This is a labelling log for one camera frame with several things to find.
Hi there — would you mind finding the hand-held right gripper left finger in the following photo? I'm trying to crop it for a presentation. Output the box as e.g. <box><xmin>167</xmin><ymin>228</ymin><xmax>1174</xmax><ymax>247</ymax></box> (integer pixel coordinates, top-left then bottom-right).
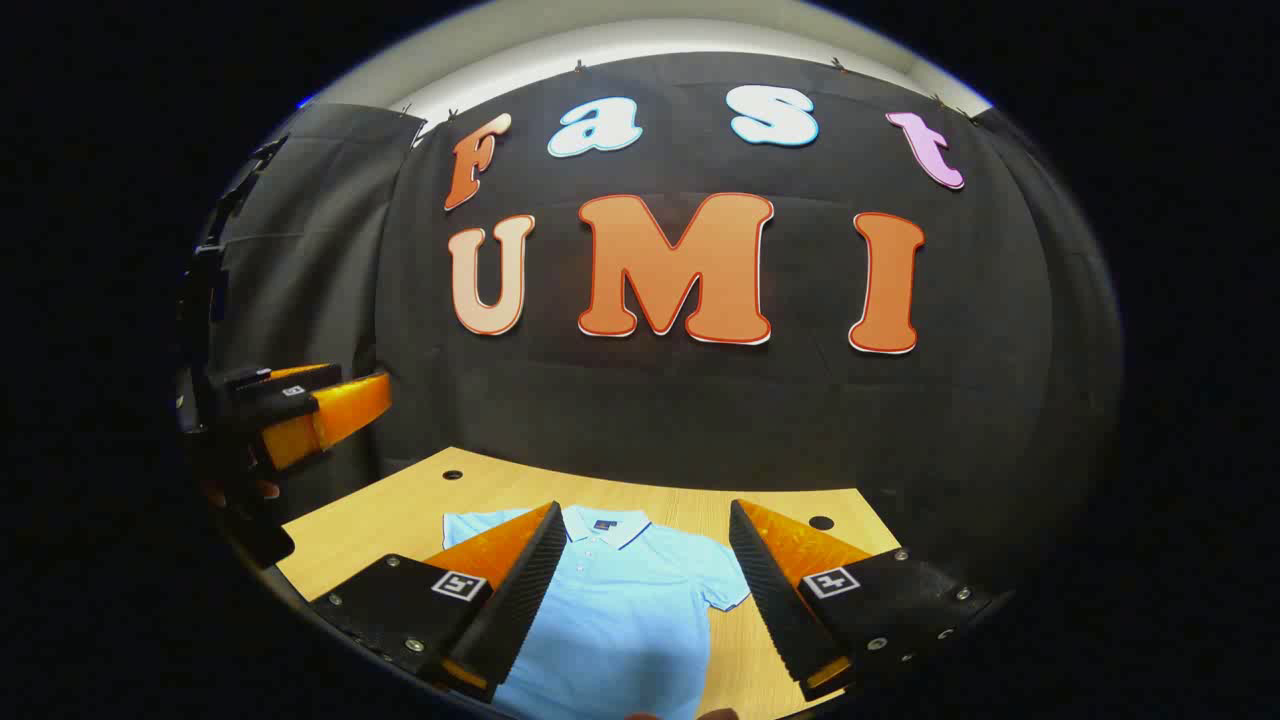
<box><xmin>310</xmin><ymin>500</ymin><xmax>568</xmax><ymax>704</ymax></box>

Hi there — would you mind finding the light blue polo T-shirt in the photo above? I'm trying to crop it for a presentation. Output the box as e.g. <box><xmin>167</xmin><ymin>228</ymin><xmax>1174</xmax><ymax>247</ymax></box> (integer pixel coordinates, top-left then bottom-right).
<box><xmin>443</xmin><ymin>505</ymin><xmax>753</xmax><ymax>720</ymax></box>

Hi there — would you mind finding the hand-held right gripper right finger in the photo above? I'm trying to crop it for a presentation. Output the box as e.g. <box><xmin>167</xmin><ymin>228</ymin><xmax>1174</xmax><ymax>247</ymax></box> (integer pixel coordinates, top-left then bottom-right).
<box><xmin>728</xmin><ymin>498</ymin><xmax>1001</xmax><ymax>701</ymax></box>

